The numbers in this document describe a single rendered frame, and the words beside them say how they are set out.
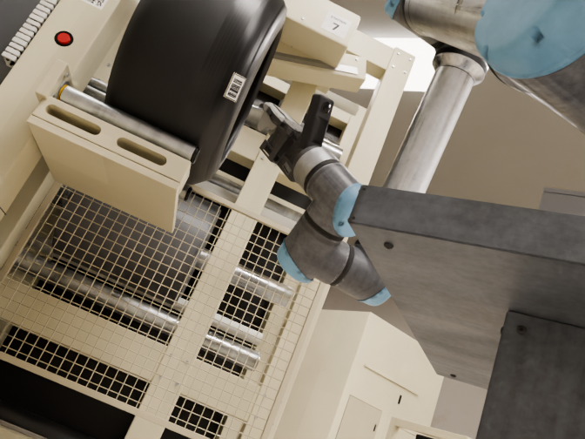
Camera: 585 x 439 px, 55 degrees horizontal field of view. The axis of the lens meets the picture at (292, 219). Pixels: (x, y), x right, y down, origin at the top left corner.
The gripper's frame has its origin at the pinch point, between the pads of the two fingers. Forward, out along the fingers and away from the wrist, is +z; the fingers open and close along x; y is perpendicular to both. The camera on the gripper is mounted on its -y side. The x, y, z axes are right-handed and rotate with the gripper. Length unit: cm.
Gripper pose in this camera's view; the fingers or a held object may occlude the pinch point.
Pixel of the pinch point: (270, 104)
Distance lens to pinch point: 124.3
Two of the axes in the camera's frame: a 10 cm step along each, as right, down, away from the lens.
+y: -5.8, 7.5, 3.2
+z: -4.9, -6.3, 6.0
